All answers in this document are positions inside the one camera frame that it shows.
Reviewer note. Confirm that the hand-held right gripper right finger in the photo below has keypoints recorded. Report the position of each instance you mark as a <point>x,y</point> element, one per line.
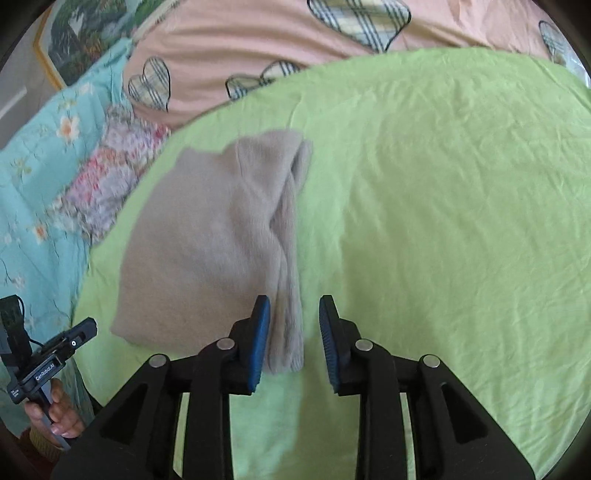
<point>330,346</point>

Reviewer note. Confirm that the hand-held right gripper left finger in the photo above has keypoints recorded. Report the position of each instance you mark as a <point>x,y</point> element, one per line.
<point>258,346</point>

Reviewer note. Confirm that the beige knit sweater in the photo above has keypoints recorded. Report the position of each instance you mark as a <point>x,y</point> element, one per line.
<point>194,240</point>

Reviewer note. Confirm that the person's left forearm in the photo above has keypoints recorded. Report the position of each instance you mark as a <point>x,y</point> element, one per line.
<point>39,446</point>

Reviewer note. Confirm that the person's left hand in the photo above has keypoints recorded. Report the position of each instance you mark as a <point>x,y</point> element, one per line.
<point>64,415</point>

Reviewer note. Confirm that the light green bed sheet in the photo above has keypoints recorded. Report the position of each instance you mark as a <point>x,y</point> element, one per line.
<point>438,207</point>

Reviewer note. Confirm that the teal floral bed sheet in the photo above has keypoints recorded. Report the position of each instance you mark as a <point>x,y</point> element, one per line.
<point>37,184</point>

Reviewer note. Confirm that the floral ruffled pillow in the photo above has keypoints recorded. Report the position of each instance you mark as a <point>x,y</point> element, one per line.
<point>106,184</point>

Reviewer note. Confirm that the pink quilt with plaid hearts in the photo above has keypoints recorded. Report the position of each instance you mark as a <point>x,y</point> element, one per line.
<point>258,37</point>

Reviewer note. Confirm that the framed landscape picture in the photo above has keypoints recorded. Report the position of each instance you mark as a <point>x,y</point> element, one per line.
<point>83,37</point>

